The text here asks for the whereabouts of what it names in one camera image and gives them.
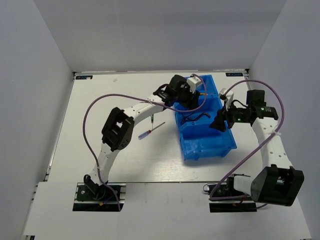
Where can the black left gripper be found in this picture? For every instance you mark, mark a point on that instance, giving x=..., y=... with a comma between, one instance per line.
x=191, y=104

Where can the blue red screwdriver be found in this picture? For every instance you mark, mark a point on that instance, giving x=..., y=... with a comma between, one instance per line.
x=146, y=133

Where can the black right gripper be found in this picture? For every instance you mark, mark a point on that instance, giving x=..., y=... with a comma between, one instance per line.
x=218, y=123

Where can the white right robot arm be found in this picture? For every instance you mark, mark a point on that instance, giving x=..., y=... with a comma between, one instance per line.
x=278, y=183

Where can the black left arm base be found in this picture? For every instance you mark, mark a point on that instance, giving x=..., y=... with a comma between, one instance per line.
x=103, y=201

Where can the left corner label sticker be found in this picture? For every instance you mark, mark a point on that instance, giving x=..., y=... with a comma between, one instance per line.
x=83, y=77

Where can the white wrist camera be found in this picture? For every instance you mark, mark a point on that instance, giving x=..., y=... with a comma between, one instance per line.
x=227, y=96
x=194, y=81

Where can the large brown hex key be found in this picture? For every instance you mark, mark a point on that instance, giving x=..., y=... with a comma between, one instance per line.
x=188, y=117

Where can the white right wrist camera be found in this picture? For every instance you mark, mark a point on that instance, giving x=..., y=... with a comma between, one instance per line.
x=227, y=96

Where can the corner label sticker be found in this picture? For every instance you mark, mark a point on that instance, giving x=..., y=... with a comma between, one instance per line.
x=83, y=77
x=234, y=74

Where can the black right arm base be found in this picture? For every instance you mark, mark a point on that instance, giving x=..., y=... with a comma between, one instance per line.
x=230, y=200

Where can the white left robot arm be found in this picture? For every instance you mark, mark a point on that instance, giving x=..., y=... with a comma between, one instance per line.
x=118, y=129

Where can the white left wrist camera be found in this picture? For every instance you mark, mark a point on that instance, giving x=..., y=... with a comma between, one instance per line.
x=194, y=81

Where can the right corner label sticker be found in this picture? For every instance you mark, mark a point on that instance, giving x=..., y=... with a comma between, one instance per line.
x=234, y=74

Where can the blue plastic divided bin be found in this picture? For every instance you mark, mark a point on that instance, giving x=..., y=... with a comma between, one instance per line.
x=197, y=140

